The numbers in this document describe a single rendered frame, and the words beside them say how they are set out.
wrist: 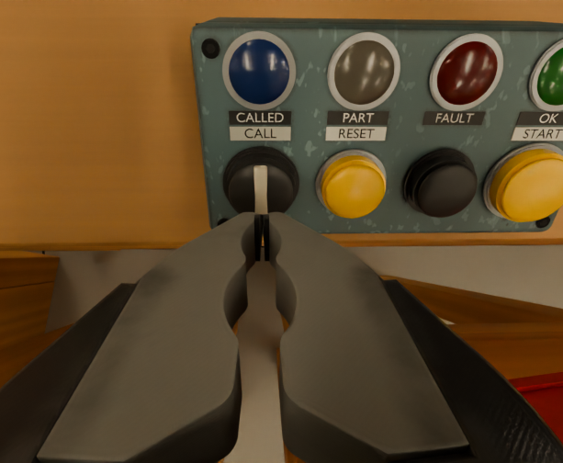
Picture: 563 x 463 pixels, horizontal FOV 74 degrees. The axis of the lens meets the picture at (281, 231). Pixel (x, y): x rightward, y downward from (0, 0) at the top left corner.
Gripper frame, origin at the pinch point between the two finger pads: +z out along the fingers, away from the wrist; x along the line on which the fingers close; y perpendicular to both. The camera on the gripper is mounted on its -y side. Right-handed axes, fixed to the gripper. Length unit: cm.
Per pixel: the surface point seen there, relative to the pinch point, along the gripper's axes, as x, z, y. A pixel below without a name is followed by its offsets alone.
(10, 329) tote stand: -61, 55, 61
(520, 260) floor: 74, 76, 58
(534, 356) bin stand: 19.7, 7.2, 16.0
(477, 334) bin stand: 16.3, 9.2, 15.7
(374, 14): 5.4, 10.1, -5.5
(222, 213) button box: -1.7, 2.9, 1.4
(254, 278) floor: -4, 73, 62
